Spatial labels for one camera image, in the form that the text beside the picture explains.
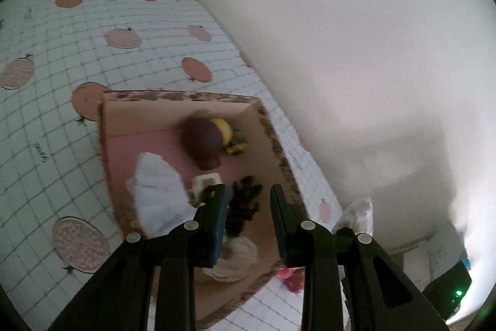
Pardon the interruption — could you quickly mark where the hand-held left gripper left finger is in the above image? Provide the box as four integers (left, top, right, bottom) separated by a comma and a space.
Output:
48, 184, 233, 331

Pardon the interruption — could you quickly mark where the colourful block toy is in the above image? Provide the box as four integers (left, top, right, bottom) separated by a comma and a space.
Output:
225, 127, 249, 155

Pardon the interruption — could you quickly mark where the cream crochet piece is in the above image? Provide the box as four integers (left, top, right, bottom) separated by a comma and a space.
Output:
203, 236, 259, 282

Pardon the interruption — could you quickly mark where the dark green dinosaur toy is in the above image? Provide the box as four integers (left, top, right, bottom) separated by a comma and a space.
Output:
225, 176, 264, 236

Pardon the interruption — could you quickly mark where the white crumpled object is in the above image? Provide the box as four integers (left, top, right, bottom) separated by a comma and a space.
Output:
333, 197, 374, 239

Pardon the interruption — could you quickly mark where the pink round toy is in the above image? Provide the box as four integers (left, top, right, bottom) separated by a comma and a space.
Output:
277, 266, 307, 293

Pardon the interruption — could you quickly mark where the printed cardboard box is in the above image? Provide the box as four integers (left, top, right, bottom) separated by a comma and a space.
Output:
95, 90, 311, 329

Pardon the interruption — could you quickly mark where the crumpled white paper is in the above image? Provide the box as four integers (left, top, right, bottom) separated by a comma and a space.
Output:
126, 152, 198, 236

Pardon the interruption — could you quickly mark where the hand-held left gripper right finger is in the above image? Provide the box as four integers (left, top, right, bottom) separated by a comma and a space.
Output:
270, 184, 450, 331

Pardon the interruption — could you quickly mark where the purple mushroom toy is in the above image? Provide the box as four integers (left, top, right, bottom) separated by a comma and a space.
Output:
182, 115, 233, 169

